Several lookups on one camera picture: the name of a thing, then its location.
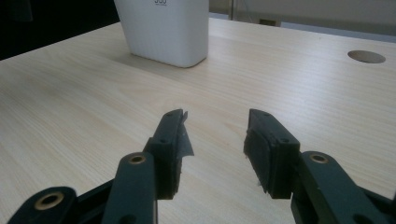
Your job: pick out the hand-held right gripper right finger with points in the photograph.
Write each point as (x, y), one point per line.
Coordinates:
(271, 155)

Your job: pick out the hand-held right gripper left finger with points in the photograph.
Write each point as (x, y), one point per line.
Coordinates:
(168, 149)

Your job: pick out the white toothbrush holder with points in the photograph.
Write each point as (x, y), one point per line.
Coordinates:
(168, 31)

